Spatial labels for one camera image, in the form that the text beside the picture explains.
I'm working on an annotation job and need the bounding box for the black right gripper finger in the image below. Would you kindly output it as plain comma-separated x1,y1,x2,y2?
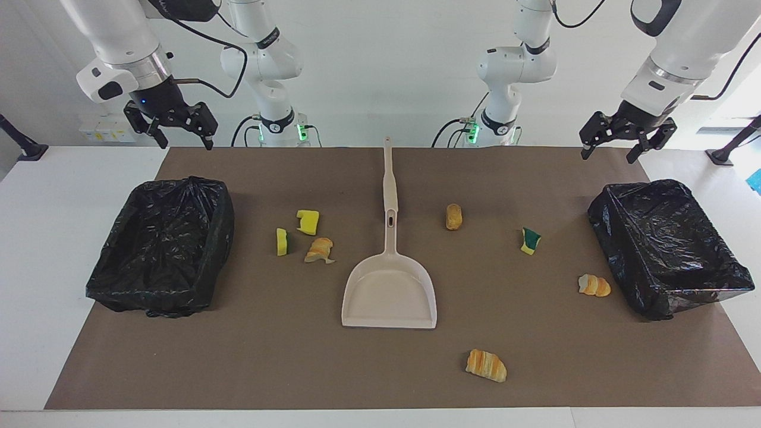
189,102,218,149
124,102,169,149

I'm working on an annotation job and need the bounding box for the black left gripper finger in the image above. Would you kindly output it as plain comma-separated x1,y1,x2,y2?
580,113,616,160
626,122,678,165

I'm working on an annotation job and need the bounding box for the green yellow sponge wedge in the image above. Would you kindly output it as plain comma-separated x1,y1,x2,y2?
520,226,542,256

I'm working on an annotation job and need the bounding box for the plain yellow sponge piece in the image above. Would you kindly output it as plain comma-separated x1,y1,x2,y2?
296,209,320,237

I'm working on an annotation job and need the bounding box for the pale croissant piece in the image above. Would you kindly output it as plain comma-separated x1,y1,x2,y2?
578,273,612,298

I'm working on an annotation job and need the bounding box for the flaky croissant piece with peel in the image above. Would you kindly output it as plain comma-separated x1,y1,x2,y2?
304,237,336,265

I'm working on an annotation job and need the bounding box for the beige plastic dustpan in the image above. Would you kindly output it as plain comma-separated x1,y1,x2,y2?
341,208,438,329

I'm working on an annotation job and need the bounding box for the orange striped croissant piece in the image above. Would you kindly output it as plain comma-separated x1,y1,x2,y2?
465,348,508,383

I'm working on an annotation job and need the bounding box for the black bag lined bin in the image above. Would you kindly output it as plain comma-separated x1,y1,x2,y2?
587,178,756,322
85,175,235,319

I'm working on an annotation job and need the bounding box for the black stand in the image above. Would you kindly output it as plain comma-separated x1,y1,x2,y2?
705,115,761,166
0,113,49,162

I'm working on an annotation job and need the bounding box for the brown paper mat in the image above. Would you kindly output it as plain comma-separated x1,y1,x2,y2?
45,147,761,411

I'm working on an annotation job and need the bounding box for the white wall socket box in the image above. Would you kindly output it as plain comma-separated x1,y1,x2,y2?
78,113,143,143

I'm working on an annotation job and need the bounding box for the black right base cable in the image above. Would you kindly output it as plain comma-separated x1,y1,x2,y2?
231,115,257,147

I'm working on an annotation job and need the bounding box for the black base cable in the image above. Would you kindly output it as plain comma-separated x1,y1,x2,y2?
432,89,485,148
231,115,257,147

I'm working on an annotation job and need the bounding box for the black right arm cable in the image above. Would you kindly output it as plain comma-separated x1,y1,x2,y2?
149,0,249,99

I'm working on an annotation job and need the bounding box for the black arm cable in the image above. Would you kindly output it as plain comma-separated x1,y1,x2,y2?
550,0,761,102
149,0,249,99

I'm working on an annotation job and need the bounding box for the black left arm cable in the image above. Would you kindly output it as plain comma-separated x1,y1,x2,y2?
550,0,761,102

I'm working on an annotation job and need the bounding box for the black left base cable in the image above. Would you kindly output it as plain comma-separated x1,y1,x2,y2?
432,89,485,148

